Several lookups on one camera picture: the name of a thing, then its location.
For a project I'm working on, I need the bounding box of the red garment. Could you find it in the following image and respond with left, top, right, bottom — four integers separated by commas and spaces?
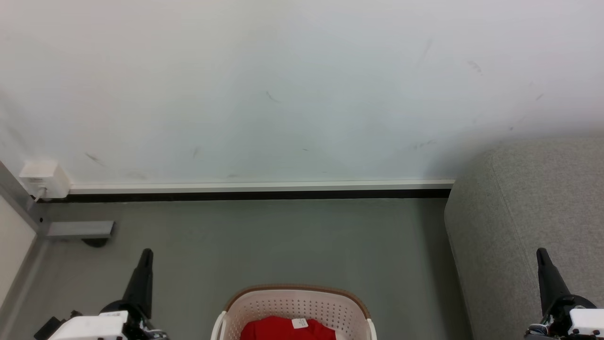
240, 316, 336, 340

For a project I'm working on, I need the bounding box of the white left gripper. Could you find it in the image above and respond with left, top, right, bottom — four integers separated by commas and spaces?
47, 248, 163, 340

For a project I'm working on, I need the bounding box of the white and black baseboard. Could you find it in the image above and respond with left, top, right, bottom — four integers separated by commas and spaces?
45, 178, 455, 204

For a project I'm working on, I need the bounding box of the white wall socket box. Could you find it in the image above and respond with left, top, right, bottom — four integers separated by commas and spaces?
19, 161, 71, 199

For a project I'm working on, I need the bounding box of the grey fabric sofa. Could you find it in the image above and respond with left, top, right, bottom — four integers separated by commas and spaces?
444, 137, 604, 340

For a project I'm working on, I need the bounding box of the beige perforated laundry basket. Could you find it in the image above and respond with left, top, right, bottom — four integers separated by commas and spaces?
210, 284, 378, 340

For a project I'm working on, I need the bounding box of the grey metal frame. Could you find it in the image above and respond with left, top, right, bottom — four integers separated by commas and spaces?
0, 161, 116, 239

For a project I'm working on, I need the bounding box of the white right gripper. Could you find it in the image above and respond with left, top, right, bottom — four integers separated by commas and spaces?
525, 248, 604, 340

